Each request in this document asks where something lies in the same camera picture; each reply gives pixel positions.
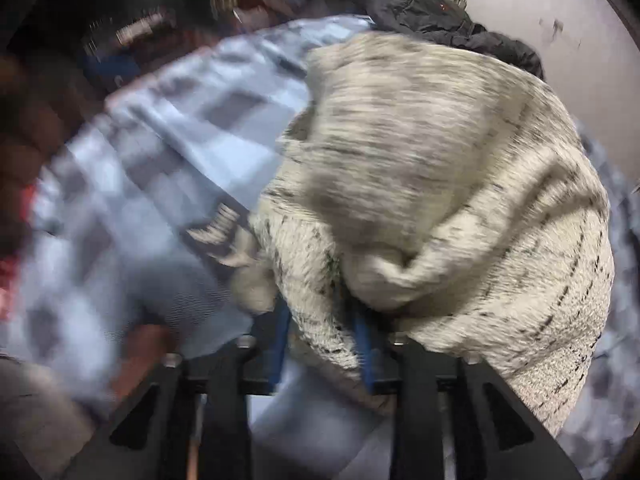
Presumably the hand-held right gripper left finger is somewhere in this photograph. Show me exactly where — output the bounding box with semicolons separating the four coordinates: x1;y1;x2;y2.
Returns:
60;305;293;480

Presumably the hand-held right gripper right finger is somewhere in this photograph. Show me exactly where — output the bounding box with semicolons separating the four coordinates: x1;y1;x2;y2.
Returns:
349;306;584;480

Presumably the cream plaid jacket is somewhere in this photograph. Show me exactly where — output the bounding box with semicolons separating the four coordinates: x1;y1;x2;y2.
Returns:
231;31;615;438

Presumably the blue checked blanket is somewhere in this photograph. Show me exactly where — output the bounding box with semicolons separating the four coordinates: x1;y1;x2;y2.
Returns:
0;14;640;480

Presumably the red cloth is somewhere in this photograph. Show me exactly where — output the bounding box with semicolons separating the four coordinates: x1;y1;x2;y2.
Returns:
0;185;41;321

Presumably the black puffer jacket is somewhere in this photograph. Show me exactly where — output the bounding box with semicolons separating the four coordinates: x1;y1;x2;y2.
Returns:
366;0;545;80

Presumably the metal wall hook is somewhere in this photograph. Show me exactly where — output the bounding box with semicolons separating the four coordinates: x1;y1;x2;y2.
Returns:
538;16;582;51

